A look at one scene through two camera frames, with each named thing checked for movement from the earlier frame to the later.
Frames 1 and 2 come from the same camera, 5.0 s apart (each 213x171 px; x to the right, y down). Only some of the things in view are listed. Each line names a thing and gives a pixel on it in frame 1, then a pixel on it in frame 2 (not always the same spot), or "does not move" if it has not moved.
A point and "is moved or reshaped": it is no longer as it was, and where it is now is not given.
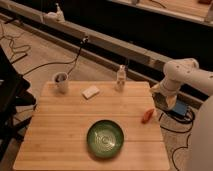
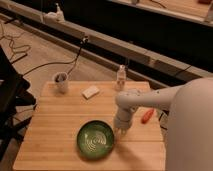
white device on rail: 57,16 does not move
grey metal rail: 84,42 does not move
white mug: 61,84 does not move
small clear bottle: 121,77 does not move
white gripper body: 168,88 to 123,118
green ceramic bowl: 105,139 is moved or reshaped
